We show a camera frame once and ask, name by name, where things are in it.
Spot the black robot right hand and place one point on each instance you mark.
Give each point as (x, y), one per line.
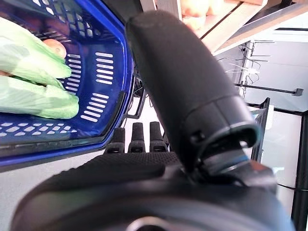
(180, 84)

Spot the napa cabbage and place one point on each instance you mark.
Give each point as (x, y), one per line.
(36, 101)
(24, 53)

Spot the blue plastic shopping basket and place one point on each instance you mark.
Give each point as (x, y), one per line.
(115, 60)

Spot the black stand pole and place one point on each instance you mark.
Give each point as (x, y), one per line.
(269, 89)

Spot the white desk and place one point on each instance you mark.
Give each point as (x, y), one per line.
(284, 72)

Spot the orange round fruit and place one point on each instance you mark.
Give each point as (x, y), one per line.
(56, 47)

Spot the wooden display shelf frame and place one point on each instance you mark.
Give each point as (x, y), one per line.
(264, 22)

